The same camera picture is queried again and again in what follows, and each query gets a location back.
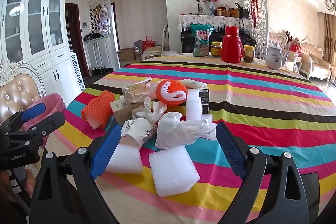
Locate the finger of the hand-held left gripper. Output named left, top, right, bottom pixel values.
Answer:
left=0, top=103, right=46, bottom=133
left=5, top=112, right=66, bottom=142

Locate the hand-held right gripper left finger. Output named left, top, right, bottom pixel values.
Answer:
left=30, top=124, right=122, bottom=224

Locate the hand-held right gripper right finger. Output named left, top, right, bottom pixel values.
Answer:
left=215, top=122, right=309, bottom=224

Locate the pink trash bag bin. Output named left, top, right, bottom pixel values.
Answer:
left=21, top=93, right=66, bottom=140

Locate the thin white foam block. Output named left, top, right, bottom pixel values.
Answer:
left=105, top=142, right=143, bottom=175

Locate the white plastic bag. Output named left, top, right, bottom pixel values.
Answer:
left=155, top=112, right=218, bottom=150

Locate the white plastic sheet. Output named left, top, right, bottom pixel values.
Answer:
left=131, top=97, right=168, bottom=122

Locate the white foam sheet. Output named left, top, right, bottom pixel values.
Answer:
left=184, top=78, right=209, bottom=89

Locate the orange and white foam net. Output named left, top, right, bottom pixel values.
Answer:
left=155, top=79, right=188, bottom=107

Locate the person's left hand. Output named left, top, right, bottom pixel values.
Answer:
left=24, top=168, right=36, bottom=199

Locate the beige tufted white-framed chair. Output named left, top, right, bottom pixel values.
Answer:
left=0, top=59, right=46, bottom=122

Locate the white black-printed paper bag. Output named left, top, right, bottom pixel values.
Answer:
left=121, top=118, right=158, bottom=148

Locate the brown cardboard box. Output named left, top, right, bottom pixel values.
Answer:
left=110, top=95, right=137, bottom=125

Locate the orange foam net sleeve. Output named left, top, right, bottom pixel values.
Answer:
left=81, top=90, right=116, bottom=130

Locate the striped colourful tablecloth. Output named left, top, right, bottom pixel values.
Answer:
left=45, top=52, right=336, bottom=224

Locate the white blue patterned panel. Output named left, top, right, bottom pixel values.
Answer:
left=70, top=53, right=86, bottom=92

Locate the tall white foam block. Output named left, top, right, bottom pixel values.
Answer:
left=186, top=89, right=202, bottom=121

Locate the black cardboard box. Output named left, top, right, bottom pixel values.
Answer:
left=186, top=88, right=210, bottom=115

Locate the large white foam block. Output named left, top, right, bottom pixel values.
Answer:
left=149, top=145, right=200, bottom=197

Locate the beige crumpled paper wrapper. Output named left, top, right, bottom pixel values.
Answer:
left=122, top=77, right=158, bottom=104

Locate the low white shoe cabinet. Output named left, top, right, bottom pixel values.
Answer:
left=83, top=35, right=116, bottom=69

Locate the dark wooden door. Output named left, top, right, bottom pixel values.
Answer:
left=65, top=3, right=90, bottom=75

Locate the tall white glass-door cabinet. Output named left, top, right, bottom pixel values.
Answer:
left=0, top=0, right=86, bottom=109

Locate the glass jar yellow lid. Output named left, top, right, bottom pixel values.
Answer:
left=243, top=46, right=255, bottom=63

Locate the cardboard box on floor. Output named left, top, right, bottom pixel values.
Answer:
left=118, top=48, right=135, bottom=62

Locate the yellow labelled jar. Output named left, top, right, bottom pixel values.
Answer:
left=211, top=41, right=222, bottom=58

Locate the white porcelain teapot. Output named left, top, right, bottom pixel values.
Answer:
left=262, top=45, right=290, bottom=69

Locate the red thermos jug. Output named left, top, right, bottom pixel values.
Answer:
left=220, top=26, right=244, bottom=63

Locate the white chair cream cushion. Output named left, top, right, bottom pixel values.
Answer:
left=142, top=25, right=168, bottom=60

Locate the green snack bag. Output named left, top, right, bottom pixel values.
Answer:
left=190, top=24, right=214, bottom=57

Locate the red handbag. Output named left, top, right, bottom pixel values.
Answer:
left=142, top=35, right=155, bottom=51

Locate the black piano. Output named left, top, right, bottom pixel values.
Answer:
left=181, top=30, right=256, bottom=54

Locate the white carved screen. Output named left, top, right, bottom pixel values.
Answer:
left=241, top=0, right=268, bottom=59
left=88, top=0, right=111, bottom=35

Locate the cream carved sofa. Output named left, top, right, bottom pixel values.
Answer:
left=299, top=36, right=332, bottom=80

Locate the floral lace cloth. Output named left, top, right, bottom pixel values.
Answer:
left=179, top=15, right=251, bottom=33

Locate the dark handbag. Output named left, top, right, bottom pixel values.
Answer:
left=235, top=3, right=250, bottom=18

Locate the woven basket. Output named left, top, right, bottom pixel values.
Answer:
left=218, top=5, right=231, bottom=17

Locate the brown patterned curtain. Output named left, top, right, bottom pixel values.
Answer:
left=323, top=13, right=336, bottom=67

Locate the flower vase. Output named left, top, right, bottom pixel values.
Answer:
left=202, top=0, right=220, bottom=15

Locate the red knot hanging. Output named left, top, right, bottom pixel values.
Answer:
left=247, top=0, right=259, bottom=28

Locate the chandelier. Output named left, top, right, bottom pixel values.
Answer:
left=324, top=0, right=336, bottom=14

